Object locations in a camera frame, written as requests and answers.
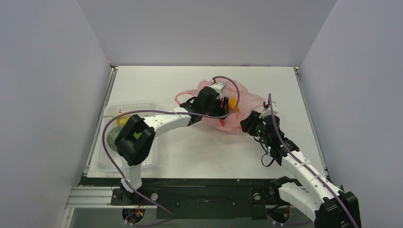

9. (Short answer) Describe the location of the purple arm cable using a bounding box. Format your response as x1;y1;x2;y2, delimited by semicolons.
268;93;360;228
101;76;240;227

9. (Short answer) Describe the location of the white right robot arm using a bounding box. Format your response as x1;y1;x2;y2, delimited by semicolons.
240;111;362;228

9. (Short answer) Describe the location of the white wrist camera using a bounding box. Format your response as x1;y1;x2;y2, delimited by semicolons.
259;101;279;119
210;82;227;95

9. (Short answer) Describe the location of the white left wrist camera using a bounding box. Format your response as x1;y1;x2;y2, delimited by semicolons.
210;82;227;95

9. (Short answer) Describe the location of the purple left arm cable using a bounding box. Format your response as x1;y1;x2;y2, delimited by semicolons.
101;76;240;227

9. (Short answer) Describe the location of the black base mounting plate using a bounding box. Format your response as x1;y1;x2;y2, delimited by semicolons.
78;176;333;220

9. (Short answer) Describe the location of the grey green fake avocado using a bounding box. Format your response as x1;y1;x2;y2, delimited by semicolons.
106;126;123;152

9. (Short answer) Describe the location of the white plastic basket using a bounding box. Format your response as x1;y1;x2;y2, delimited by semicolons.
94;101;158;173

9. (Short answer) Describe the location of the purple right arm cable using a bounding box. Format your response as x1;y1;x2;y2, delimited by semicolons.
268;93;360;228

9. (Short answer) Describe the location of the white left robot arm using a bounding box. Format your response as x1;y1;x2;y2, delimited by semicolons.
115;82;229;204

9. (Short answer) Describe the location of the green fake vegetable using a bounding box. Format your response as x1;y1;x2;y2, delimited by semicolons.
134;133;142;140

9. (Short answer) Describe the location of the yellow fake pear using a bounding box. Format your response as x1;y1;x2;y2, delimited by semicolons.
116;115;130;126

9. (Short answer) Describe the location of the orange fake fruit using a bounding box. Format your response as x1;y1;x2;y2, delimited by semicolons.
229;97;240;112

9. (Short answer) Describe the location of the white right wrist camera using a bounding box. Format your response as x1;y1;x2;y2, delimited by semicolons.
259;101;279;119

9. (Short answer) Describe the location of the pink printed plastic bag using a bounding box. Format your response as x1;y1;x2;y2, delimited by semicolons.
174;78;266;133

